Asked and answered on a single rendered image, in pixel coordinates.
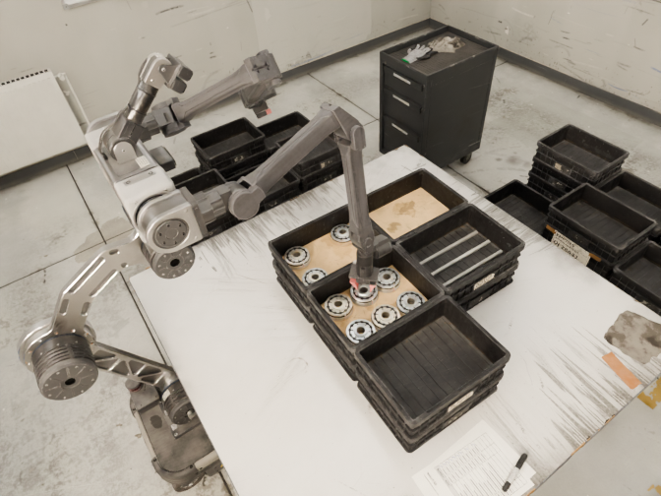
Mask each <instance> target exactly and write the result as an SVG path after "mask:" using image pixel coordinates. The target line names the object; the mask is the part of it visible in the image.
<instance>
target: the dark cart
mask: <svg viewBox="0 0 661 496"><path fill-rule="evenodd" d="M439 37H441V38H444V37H450V38H455V37H458V38H460V40H461V41H462V42H464V43H465V45H464V46H462V47H460V48H459V49H456V50H455V53H450V52H439V53H434V54H431V57H430V58H427V59H421V60H416V61H414V62H412V63H410V64H409V63H406V62H404V61H402V60H401V59H402V58H404V57H405V56H407V55H408V54H407V50H408V49H409V48H413V50H414V49H415V48H416V44H419V45H420V47H419V49H420V48H421V47H422V45H423V44H425V47H427V46H428V45H429V44H428V43H429V42H431V41H434V39H435V40H437V39H438V38H439ZM498 50H499V45H497V44H495V43H493V42H490V41H488V40H485V39H483V38H480V37H478V36H476V35H473V34H471V33H468V32H466V31H462V30H460V29H457V28H455V27H452V26H450V25H447V26H445V27H442V28H439V29H437V30H434V31H430V32H427V33H425V34H422V35H420V36H417V37H414V38H412V39H409V40H407V41H405V42H402V43H400V44H397V45H395V46H392V47H389V48H387V49H384V50H382V51H380V133H379V152H380V153H382V154H383V155H385V154H387V153H389V152H391V151H393V150H395V149H397V148H399V147H401V146H403V145H407V146H408V147H409V148H411V149H412V150H413V151H415V152H417V153H418V154H420V155H421V156H423V157H425V158H426V159H428V160H429V161H431V162H432V163H433V164H435V165H436V166H438V167H439V168H443V167H445V166H447V165H449V164H451V163H453V162H454V161H456V160H458V159H460V162H462V163H464V164H467V163H468V162H469V161H470V159H471V156H472V153H473V152H474V151H476V150H478V149H480V144H481V139H482V133H483V128H484V123H485V117H486V112H487V107H488V101H489V96H490V91H491V86H492V81H493V76H494V71H495V65H496V60H497V55H498Z"/></svg>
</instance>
